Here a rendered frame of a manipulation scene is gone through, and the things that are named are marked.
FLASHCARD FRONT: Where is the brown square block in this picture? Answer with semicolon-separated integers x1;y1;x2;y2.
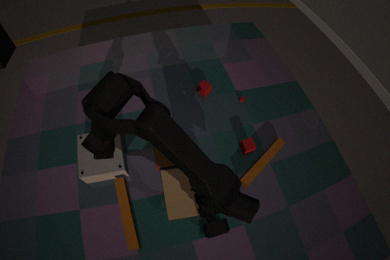
154;146;177;170

